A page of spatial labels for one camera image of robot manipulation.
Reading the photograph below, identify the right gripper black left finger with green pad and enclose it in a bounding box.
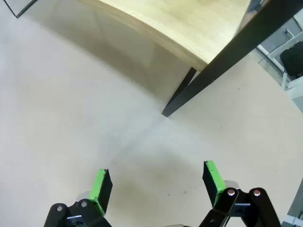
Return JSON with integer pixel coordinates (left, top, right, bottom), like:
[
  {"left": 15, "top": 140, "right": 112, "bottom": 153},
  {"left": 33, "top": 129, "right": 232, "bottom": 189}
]
[{"left": 44, "top": 168, "right": 113, "bottom": 227}]

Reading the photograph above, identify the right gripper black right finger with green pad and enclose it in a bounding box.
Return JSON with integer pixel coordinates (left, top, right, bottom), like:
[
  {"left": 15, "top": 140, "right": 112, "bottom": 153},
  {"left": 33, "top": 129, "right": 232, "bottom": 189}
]
[{"left": 198, "top": 160, "right": 282, "bottom": 227}]

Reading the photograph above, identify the white table with metal legs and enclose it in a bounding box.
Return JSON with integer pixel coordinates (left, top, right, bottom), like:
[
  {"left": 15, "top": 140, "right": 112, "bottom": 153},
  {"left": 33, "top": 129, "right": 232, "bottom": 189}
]
[{"left": 257, "top": 22, "right": 303, "bottom": 92}]

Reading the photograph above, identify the black bag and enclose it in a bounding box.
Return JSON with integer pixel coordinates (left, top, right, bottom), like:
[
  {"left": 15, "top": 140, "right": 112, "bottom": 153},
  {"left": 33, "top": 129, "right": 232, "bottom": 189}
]
[{"left": 280, "top": 41, "right": 303, "bottom": 78}]

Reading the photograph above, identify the black-edged grey panel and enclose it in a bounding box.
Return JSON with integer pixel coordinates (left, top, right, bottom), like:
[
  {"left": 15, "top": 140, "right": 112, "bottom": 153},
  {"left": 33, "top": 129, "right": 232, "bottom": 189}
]
[{"left": 4, "top": 0, "right": 38, "bottom": 18}]

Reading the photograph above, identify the wooden shelf black metal frame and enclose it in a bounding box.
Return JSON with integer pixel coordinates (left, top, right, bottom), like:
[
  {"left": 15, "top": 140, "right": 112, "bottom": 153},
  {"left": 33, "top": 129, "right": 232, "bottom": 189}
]
[{"left": 78, "top": 0, "right": 303, "bottom": 118}]

